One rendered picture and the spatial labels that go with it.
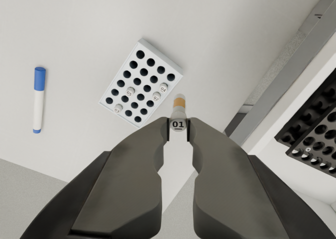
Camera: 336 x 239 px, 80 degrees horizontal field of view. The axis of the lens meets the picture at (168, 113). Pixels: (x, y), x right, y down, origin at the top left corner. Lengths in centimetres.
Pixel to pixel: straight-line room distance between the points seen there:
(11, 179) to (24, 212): 39
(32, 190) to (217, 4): 194
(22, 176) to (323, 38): 195
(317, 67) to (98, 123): 36
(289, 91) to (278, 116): 3
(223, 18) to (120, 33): 16
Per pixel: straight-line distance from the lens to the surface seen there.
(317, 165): 31
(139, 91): 33
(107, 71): 37
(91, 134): 44
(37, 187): 201
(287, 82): 27
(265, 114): 27
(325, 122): 28
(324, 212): 46
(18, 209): 234
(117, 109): 34
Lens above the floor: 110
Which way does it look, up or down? 62 degrees down
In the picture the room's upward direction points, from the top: 174 degrees counter-clockwise
